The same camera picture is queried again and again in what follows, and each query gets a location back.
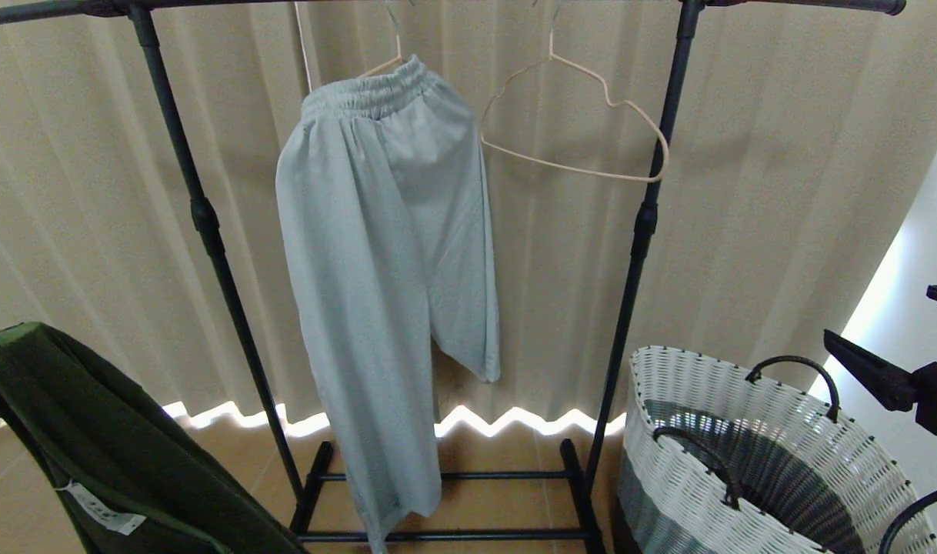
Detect pink clothes hanger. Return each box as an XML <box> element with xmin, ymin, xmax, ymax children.
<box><xmin>480</xmin><ymin>0</ymin><xmax>670</xmax><ymax>184</ymax></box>
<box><xmin>361</xmin><ymin>0</ymin><xmax>408</xmax><ymax>78</ymax></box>

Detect pale grey trousers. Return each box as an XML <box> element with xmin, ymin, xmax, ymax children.
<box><xmin>275</xmin><ymin>54</ymin><xmax>502</xmax><ymax>554</ymax></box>

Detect green printed shirt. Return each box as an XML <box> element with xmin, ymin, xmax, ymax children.
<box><xmin>0</xmin><ymin>322</ymin><xmax>308</xmax><ymax>554</ymax></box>

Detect white laundry basket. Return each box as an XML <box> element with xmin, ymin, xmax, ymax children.
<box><xmin>617</xmin><ymin>346</ymin><xmax>937</xmax><ymax>554</ymax></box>

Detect black clothes rack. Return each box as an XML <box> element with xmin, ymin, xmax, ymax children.
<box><xmin>0</xmin><ymin>0</ymin><xmax>908</xmax><ymax>554</ymax></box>

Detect beige curtain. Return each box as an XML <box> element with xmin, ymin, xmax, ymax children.
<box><xmin>0</xmin><ymin>0</ymin><xmax>937</xmax><ymax>439</ymax></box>

